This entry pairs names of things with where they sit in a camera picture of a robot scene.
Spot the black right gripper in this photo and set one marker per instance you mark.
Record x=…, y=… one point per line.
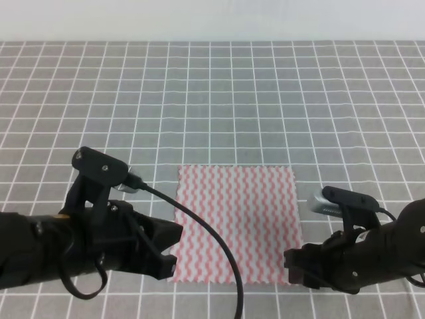
x=345, y=269

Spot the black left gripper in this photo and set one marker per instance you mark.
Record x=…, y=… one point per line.
x=124, y=240

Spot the pink white wavy towel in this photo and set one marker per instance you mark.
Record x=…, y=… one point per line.
x=255, y=211

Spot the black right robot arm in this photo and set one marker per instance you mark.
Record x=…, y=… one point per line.
x=409, y=228

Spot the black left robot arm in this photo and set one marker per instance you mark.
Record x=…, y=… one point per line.
x=31, y=248

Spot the grey checked tablecloth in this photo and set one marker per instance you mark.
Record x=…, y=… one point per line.
x=342, y=113

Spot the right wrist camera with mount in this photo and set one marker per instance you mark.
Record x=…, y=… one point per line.
x=358, y=211

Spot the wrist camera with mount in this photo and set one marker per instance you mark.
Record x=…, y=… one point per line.
x=358, y=211
x=98, y=173

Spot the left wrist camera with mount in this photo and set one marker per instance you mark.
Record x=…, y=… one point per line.
x=98, y=173

